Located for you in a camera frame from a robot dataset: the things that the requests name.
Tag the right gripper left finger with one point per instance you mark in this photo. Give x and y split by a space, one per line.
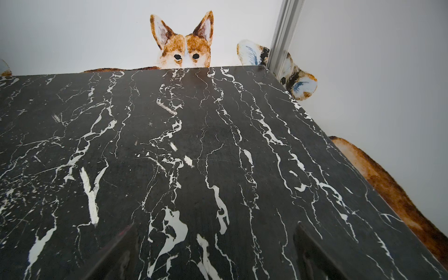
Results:
116 261

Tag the aluminium corner post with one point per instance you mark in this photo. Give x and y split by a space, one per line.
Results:
288 17

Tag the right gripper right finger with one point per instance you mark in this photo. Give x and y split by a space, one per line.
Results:
313 262

